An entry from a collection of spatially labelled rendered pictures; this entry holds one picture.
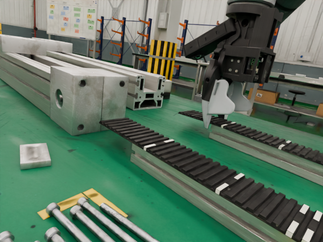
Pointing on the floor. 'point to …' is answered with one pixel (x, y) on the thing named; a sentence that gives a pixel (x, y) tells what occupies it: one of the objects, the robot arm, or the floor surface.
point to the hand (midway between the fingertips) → (212, 119)
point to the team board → (72, 19)
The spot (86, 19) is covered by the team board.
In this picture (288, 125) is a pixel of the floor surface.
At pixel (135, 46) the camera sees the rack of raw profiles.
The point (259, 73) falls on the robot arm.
